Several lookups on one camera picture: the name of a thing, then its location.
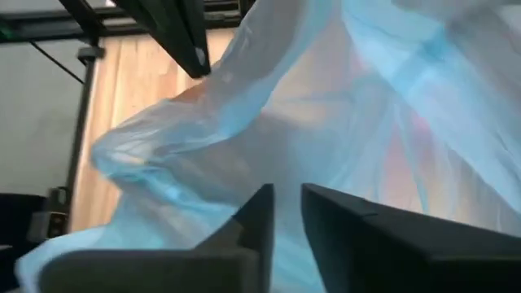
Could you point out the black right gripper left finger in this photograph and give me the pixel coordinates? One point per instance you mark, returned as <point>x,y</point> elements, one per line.
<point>163,272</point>

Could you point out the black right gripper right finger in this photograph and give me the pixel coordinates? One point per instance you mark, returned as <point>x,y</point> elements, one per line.
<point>407,260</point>

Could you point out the light blue trash bag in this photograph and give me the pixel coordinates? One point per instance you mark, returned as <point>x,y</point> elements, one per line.
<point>285,122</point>

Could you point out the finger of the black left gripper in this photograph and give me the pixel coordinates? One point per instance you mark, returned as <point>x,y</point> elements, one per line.
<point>179,36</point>

